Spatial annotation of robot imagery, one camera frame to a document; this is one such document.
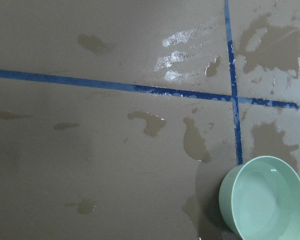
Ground mint green bowl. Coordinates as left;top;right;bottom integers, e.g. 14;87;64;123
218;156;300;240

